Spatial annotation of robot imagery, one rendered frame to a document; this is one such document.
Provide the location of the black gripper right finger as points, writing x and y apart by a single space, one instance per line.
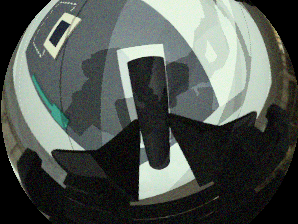
204 145

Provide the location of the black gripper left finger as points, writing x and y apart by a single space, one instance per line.
117 162

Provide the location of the cream tile with dark square mark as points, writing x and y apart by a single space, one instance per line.
60 33

